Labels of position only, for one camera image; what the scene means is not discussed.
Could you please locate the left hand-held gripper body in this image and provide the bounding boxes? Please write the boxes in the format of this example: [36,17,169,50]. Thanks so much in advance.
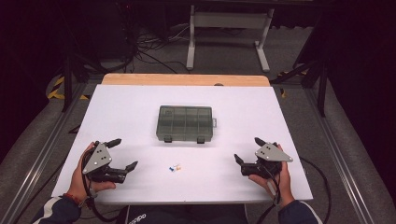
[81,140,129,185]

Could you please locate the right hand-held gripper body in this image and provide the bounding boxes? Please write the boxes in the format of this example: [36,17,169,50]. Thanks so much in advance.
[241,142,294,180]

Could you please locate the grey plastic compartment box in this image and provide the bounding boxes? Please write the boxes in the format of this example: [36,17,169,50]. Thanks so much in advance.
[155,105,219,145]

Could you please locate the person's left hand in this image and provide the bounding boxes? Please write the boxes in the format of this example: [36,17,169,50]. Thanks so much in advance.
[66,142,117,203]

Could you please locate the person's right hand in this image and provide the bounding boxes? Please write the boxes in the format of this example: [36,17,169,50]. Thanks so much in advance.
[247,143,296,208]

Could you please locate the white board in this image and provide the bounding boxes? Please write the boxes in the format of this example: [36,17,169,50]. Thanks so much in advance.
[50,83,314,206]

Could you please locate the yellow black floor tape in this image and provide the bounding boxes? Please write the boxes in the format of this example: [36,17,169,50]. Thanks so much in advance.
[46,76,90,101]
[277,70,307,99]

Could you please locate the black metal stand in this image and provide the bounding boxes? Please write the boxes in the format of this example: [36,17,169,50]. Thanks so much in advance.
[270,59,330,118]
[60,46,104,113]

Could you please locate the person's lap in dark pants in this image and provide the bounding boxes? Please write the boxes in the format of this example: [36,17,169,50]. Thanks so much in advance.
[115,203,250,224]

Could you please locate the wooden table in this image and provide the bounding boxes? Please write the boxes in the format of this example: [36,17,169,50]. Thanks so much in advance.
[101,73,271,88]

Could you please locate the white metal stand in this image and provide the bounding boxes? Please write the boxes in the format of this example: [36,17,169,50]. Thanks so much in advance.
[185,4,276,73]

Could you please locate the right hand-held gripper cable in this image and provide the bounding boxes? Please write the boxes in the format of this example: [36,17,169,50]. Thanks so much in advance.
[255,161,283,224]

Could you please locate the hand-held gripper cable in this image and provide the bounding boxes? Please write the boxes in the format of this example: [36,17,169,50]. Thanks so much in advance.
[81,146,120,223]
[255,161,283,224]

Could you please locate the red bracelet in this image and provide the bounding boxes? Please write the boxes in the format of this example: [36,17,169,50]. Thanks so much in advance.
[63,192,82,206]

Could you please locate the left hand-held gripper cable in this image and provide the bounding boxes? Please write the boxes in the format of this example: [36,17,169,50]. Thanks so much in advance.
[81,146,120,223]

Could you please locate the aluminium rail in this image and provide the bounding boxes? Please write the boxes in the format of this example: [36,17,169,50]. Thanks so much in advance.
[303,87,379,224]
[0,82,92,224]

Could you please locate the black floor cable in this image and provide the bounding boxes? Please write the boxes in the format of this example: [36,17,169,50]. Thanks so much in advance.
[299,156,332,224]

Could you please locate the tangle of black cables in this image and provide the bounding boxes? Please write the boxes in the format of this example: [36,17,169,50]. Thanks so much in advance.
[124,24,191,74]

